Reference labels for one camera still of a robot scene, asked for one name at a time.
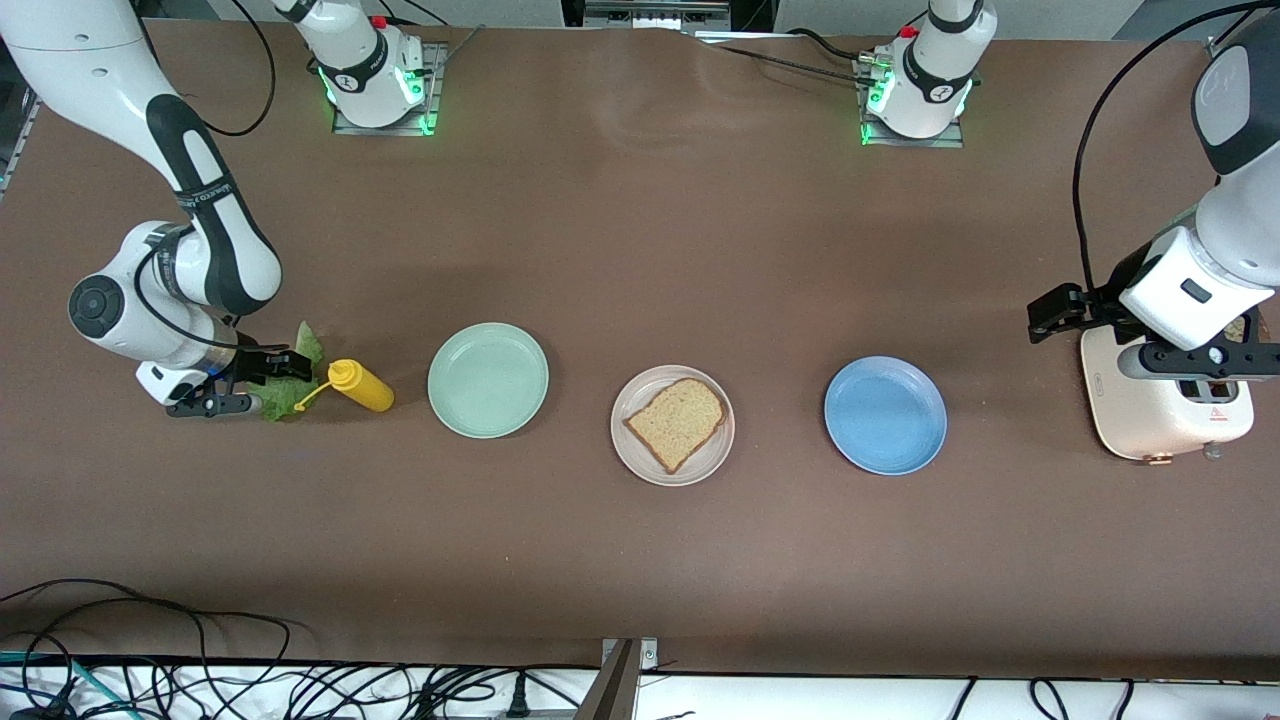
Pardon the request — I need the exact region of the green lettuce leaf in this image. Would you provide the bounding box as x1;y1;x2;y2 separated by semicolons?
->
258;320;326;423

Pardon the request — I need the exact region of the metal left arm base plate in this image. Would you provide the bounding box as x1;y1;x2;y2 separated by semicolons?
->
853;55;967;150

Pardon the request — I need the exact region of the beige plate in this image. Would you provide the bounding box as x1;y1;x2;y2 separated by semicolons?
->
610;365;736;488

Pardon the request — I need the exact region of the long black looping cable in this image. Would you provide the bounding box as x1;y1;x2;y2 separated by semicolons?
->
0;578;293;666

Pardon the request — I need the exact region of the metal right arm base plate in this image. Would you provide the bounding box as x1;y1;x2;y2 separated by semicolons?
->
330;40;447;137

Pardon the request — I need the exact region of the blue plate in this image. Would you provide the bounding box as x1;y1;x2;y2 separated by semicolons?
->
824;356;948;476

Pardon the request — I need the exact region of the teal cable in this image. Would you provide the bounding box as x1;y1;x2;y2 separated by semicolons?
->
0;650;136;720

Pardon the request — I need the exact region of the small metal corner bracket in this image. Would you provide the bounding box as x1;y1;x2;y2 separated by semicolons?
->
600;637;660;673

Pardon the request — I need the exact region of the green plate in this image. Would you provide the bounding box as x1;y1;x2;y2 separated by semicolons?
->
427;322;550;440

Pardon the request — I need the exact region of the black equipment rack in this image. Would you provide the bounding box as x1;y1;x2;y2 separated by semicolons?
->
560;0;776;33

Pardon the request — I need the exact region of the cream white toaster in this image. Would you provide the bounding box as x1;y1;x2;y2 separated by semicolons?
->
1080;320;1254;463

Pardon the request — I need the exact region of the aluminium profile bar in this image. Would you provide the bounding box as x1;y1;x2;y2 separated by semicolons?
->
573;640;641;720

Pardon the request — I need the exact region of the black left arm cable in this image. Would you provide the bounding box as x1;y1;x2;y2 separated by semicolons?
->
1072;0;1263;301

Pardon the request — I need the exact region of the yellow mustard squeeze bottle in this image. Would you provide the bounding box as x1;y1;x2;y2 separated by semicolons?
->
295;358;395;413

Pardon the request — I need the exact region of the grey metal side rail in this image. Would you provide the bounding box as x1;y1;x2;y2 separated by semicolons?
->
0;85;43;206

